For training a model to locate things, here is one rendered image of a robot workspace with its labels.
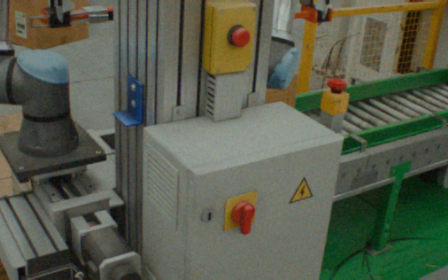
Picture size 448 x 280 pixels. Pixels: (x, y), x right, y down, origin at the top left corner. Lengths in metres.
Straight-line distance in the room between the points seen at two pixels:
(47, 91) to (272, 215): 0.60
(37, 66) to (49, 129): 0.16
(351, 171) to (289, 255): 1.37
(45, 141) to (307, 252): 0.66
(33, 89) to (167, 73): 0.40
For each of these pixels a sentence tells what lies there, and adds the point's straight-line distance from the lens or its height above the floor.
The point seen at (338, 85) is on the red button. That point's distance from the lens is 2.05.
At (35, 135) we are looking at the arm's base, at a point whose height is 1.09.
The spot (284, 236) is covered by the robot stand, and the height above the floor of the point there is 1.04.
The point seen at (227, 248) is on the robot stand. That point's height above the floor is 1.05.
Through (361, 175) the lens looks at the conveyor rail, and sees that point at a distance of 2.65.
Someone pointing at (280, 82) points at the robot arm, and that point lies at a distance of 1.59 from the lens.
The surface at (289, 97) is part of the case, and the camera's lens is 2.40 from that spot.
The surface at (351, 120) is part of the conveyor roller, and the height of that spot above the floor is 0.53.
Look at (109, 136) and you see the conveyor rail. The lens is 2.62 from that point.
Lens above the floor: 1.72
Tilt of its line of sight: 26 degrees down
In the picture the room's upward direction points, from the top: 4 degrees clockwise
